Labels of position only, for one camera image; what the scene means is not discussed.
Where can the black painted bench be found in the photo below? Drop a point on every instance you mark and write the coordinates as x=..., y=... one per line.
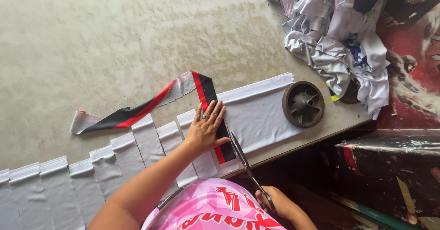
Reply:
x=388, y=175

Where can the row of white fabric strips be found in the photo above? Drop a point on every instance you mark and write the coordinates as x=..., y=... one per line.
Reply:
x=103, y=175

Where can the person's left hand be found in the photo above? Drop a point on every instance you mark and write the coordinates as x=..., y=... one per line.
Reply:
x=203, y=135

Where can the brown plastic wheel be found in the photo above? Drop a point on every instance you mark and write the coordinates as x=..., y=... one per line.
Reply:
x=303, y=104

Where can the black red fabric strip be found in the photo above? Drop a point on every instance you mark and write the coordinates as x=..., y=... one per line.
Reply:
x=137, y=111

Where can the pink patterned shirt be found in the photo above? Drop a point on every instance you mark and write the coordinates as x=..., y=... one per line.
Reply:
x=206, y=206

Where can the dark round wheel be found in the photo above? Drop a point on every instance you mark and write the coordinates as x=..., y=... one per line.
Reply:
x=350, y=92

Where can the person's right fingers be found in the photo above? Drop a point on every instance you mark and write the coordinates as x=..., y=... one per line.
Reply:
x=264, y=199

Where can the heap of white cloth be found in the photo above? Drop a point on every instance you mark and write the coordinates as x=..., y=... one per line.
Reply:
x=330, y=34

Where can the person's right hand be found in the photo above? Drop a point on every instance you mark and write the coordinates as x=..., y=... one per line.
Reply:
x=279, y=202

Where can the wide white fabric sheet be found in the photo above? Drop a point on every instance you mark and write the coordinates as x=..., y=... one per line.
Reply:
x=256, y=120

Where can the metal scissors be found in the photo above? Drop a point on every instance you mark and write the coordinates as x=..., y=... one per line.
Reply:
x=244, y=161

